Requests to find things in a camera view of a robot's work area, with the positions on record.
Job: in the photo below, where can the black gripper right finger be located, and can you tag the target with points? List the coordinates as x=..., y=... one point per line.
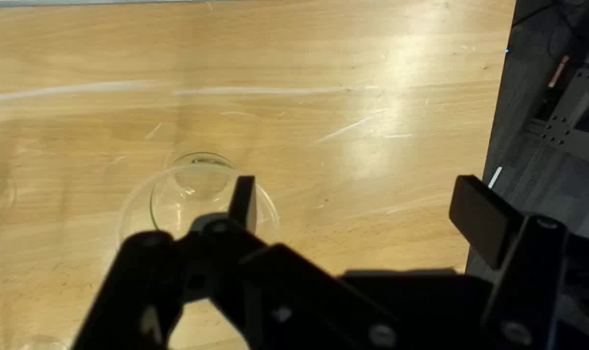
x=485, y=219

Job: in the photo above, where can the clear plastic cup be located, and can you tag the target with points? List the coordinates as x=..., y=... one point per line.
x=190, y=177

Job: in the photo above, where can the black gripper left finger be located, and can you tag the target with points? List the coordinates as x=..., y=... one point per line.
x=242, y=200

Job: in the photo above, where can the black metal stand frame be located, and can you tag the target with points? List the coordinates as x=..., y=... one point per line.
x=567, y=128

